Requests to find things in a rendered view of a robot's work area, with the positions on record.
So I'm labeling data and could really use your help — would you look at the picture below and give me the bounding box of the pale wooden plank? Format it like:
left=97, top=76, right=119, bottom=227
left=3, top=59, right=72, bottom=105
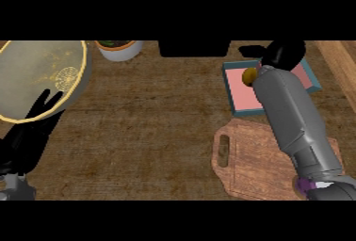
left=313, top=40, right=356, bottom=113

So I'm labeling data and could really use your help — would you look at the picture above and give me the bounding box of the teal box with pink inside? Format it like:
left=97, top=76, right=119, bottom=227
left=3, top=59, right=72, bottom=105
left=221, top=58, right=322, bottom=118

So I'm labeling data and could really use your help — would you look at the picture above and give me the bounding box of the white pot with plant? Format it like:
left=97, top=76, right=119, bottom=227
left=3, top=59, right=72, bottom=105
left=93, top=40, right=144, bottom=62

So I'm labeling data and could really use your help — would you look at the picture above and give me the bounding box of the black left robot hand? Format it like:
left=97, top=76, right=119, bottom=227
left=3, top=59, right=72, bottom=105
left=0, top=88, right=66, bottom=177

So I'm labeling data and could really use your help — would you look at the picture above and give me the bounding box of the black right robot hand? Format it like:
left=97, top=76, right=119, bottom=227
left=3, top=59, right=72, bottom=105
left=237, top=40, right=307, bottom=72

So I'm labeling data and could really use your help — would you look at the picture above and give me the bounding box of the black rectangular appliance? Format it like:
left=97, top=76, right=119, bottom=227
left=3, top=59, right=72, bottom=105
left=156, top=40, right=232, bottom=58

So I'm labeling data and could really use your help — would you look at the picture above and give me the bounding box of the yellow lemon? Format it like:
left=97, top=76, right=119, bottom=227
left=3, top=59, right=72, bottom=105
left=242, top=67, right=258, bottom=88

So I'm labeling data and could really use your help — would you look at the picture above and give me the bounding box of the brown wooden cutting board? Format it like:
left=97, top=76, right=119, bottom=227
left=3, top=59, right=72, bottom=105
left=209, top=118, right=345, bottom=201

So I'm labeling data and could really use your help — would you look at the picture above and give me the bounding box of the grey plate with gold rim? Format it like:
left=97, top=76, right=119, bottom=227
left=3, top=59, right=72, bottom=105
left=0, top=40, right=93, bottom=124

